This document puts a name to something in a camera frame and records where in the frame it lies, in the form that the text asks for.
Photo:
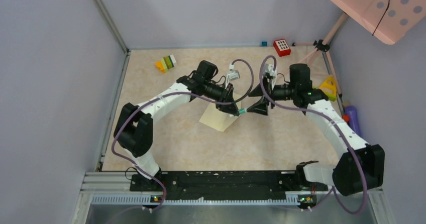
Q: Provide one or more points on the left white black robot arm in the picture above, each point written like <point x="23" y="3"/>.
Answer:
<point x="134" y="129"/>

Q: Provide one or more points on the pink dotted board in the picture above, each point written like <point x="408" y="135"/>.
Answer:
<point x="387" y="20"/>

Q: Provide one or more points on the pink wooden tripod stand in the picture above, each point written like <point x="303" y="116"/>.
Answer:
<point x="322" y="46"/>

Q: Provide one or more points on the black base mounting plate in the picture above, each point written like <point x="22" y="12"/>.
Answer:
<point x="224" y="185"/>

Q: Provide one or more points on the white glue stick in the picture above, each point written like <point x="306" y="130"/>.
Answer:
<point x="242" y="111"/>

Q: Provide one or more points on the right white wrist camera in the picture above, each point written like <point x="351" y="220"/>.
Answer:
<point x="271" y="74"/>

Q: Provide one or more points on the red toy block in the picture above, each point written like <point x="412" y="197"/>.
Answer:
<point x="282" y="48"/>

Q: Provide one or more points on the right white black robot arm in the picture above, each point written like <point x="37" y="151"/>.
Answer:
<point x="360" y="163"/>

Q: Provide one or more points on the green toy brick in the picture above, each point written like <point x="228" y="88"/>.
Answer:
<point x="331" y="97"/>

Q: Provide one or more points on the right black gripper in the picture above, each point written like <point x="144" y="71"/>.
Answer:
<point x="260" y="107"/>

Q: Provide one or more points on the pale yellow envelope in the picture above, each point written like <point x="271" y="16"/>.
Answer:
<point x="216" y="119"/>

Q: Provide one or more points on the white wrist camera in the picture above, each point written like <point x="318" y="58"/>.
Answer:
<point x="271" y="74"/>
<point x="231" y="75"/>

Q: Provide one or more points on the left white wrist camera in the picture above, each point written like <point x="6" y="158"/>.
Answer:
<point x="231" y="75"/>

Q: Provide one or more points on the aluminium frame rail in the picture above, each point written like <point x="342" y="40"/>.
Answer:
<point x="111" y="25"/>

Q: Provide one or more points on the purple flashlight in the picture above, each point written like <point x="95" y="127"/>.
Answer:
<point x="350" y="116"/>

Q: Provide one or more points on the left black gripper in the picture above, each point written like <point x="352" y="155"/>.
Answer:
<point x="226" y="96"/>

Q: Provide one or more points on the yellow triangular toy block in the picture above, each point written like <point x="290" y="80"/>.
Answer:
<point x="329" y="86"/>

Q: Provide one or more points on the stacked colourful toy bricks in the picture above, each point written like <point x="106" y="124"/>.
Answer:
<point x="166" y="63"/>

